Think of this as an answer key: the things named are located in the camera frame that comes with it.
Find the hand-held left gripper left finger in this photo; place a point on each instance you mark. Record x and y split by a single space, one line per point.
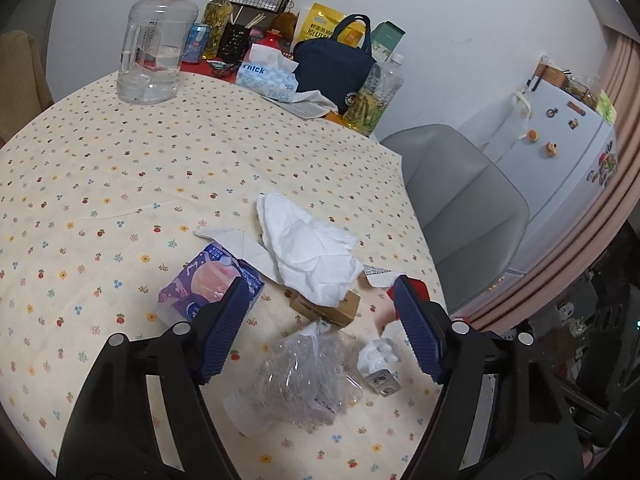
225 330

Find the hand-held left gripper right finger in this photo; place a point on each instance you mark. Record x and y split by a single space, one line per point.
417 330

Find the red and white wrapper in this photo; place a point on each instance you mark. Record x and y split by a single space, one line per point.
391 300

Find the white blister pack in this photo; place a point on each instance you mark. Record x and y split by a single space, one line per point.
377 357

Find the purple packet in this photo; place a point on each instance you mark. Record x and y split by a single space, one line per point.
200 280

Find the brown cardboard box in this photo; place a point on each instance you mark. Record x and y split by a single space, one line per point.
340 310

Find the crushed clear plastic bottle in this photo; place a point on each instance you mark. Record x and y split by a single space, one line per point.
295 380

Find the torn white paper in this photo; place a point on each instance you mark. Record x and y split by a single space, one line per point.
235 240

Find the white tissue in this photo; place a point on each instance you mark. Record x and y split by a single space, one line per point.
305 250

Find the grey chair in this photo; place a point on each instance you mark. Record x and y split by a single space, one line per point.
450 185

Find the white tote bag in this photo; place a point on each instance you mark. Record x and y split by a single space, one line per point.
500 130

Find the white refrigerator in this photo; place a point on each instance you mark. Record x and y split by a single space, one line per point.
560 160

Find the burger fridge magnet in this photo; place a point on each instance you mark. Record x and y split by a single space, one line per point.
533 135

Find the wide yellow tea bottle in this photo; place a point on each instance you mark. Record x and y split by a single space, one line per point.
372 100

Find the white paper leaflet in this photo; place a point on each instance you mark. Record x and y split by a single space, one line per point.
305 105

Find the blue tissue pack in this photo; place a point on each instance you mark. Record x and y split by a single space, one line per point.
265 80

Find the dark glass dish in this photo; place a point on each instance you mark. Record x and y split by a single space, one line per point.
220 67

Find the red mat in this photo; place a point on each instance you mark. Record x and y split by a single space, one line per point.
192 67

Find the navy lunch bag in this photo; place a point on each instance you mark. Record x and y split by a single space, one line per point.
330 70

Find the large clear water jug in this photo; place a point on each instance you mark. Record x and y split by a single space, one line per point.
150 60

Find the black utensil holder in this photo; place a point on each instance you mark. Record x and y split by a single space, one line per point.
235 42

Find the blue drink can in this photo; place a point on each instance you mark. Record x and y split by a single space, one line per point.
197 42

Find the red pot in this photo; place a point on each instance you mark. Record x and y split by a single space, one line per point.
272 42

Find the wicker basket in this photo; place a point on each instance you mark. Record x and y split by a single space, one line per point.
565 77

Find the yellow green note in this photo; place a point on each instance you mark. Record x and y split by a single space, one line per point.
606 105

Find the green carton box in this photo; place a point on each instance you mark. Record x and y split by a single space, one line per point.
387 37

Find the slim yellow tea bottle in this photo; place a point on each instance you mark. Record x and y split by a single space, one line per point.
217 25

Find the wooden chopsticks bundle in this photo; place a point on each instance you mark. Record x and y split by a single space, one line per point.
250 20

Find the brown plush toy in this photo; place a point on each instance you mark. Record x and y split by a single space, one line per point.
285 22

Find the yellow snack bag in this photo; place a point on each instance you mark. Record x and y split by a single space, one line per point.
315 20

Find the chair with clothes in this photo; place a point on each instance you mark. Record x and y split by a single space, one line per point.
25 75

